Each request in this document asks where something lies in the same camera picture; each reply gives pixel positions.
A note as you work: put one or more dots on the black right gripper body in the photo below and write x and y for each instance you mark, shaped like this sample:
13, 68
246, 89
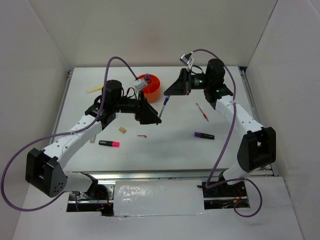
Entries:
186, 82

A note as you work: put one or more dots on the red pen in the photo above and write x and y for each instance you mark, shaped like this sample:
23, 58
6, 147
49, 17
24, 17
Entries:
202, 112

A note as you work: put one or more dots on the blue gel pen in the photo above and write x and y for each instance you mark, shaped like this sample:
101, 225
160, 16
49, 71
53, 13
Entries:
164, 105

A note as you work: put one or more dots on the beige eraser block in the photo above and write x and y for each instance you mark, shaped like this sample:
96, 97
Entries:
92, 140

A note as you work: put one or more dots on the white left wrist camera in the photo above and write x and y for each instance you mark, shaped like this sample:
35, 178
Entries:
140, 84

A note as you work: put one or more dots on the pink highlighter marker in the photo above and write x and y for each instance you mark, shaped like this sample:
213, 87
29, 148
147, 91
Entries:
107, 143

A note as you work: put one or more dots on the purple highlighter marker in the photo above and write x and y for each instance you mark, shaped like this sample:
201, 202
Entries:
204, 136

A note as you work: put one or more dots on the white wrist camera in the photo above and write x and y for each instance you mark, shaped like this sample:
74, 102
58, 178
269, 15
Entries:
140, 84
187, 59

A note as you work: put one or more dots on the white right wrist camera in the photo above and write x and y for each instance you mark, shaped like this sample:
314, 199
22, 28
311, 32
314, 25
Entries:
187, 59

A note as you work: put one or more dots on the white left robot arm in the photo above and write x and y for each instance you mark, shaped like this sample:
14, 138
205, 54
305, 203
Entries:
45, 167

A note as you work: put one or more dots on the small tan eraser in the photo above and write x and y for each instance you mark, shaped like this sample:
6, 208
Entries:
123, 130

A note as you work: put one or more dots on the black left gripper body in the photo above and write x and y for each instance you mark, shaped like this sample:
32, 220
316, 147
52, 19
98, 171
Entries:
137, 107

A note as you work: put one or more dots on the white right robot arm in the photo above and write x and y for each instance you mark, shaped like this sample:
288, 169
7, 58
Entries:
258, 144

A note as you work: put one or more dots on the white foil-covered panel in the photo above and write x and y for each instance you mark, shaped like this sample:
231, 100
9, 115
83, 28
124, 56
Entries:
158, 198

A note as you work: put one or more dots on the orange round organizer container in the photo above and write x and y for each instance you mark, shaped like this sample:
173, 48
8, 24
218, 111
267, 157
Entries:
153, 90

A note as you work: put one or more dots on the yellow glue stick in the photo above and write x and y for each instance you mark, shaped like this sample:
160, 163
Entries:
94, 89

